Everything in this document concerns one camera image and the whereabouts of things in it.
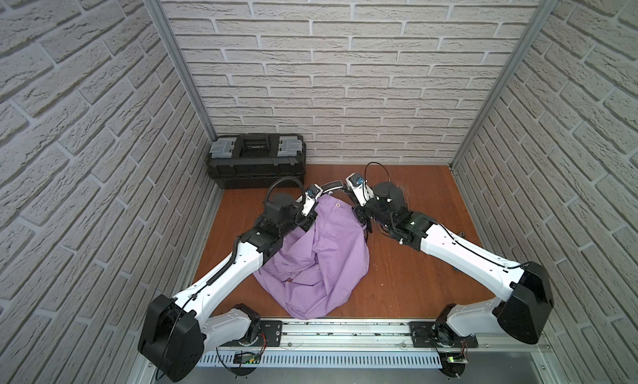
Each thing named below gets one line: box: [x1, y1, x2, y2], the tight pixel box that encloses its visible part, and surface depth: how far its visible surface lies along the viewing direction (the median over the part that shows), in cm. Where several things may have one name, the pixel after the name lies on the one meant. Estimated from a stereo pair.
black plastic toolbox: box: [206, 132, 307, 190], surface depth 102 cm
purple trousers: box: [252, 194, 370, 320], surface depth 81 cm
